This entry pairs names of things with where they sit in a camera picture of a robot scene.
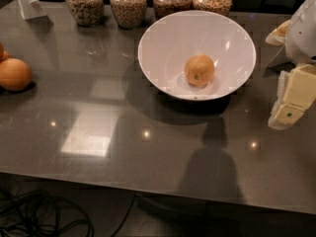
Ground large orange at left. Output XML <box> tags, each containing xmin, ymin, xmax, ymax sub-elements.
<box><xmin>0</xmin><ymin>58</ymin><xmax>32</xmax><ymax>91</ymax></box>

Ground glass jar of nuts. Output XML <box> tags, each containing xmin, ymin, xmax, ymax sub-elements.
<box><xmin>65</xmin><ymin>0</ymin><xmax>104</xmax><ymax>27</ymax></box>

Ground black cables on floor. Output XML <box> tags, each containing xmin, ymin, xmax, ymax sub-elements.
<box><xmin>0</xmin><ymin>178</ymin><xmax>137</xmax><ymax>237</ymax></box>

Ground partly hidden orange at left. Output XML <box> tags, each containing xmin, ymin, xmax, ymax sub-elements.
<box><xmin>0</xmin><ymin>42</ymin><xmax>11</xmax><ymax>61</ymax></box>

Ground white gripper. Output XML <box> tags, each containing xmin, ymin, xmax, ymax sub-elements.
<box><xmin>266</xmin><ymin>0</ymin><xmax>316</xmax><ymax>130</ymax></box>

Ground glass jar of brown seeds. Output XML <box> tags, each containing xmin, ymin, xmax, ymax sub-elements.
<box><xmin>153</xmin><ymin>0</ymin><xmax>192</xmax><ymax>19</ymax></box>

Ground white angled stand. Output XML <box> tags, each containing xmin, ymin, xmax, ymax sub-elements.
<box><xmin>18</xmin><ymin>0</ymin><xmax>46</xmax><ymax>20</ymax></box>

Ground white bowl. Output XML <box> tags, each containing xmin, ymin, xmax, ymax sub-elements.
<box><xmin>138</xmin><ymin>11</ymin><xmax>256</xmax><ymax>101</ymax></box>

